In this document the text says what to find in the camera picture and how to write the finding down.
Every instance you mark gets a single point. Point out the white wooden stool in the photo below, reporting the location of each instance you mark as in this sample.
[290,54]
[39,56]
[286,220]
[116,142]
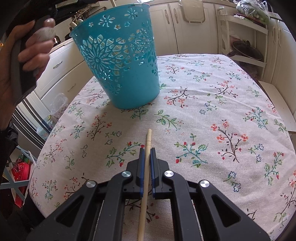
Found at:
[277,104]

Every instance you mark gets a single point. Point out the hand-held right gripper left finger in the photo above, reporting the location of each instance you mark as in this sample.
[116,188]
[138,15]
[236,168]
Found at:
[142,171]

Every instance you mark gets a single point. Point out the cream drawer cabinet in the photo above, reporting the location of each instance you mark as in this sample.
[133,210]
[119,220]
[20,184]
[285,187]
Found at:
[69,76]

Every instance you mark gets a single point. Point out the cream tall cabinet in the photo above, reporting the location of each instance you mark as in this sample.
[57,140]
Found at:
[282,51]

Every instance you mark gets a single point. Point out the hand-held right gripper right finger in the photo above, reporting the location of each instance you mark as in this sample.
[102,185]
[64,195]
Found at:
[153,171]

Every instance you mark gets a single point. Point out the blue frame stand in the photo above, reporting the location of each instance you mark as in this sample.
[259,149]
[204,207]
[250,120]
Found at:
[13,183]

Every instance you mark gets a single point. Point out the wooden chopstick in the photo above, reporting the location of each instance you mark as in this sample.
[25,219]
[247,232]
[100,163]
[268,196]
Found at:
[148,141]

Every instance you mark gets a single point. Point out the teal perforated plastic basket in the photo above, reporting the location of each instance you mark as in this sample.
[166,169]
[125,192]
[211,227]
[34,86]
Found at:
[129,76]

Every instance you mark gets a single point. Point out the white shelf rack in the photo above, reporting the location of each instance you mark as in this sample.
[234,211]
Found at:
[261,32]

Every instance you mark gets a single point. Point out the plastic bag of greens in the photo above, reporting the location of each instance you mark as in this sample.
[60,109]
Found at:
[252,9]

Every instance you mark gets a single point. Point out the red box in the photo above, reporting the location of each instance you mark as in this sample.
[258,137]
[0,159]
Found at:
[20,171]

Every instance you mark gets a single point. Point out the dark pan with lid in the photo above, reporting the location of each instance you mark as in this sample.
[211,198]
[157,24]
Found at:
[247,51]

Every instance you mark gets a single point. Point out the cream cabinet doors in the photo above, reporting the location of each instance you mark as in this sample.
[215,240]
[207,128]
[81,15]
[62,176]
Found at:
[168,30]

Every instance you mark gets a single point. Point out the clear plastic bag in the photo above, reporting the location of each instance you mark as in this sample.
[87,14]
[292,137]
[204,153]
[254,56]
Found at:
[59,104]

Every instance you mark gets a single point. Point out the floral tablecloth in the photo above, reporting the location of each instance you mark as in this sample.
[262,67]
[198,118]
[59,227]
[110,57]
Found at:
[208,129]

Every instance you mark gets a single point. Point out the person's left hand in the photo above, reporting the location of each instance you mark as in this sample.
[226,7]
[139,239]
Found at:
[37,46]

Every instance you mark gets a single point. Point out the white hanging plastic holder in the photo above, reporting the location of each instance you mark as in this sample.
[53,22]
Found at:
[192,11]

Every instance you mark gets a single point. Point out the metal dish rack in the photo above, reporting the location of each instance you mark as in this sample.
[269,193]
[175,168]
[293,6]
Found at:
[76,20]

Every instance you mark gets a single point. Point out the stainless steel appliance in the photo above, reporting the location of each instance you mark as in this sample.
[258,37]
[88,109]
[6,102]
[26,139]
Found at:
[27,120]

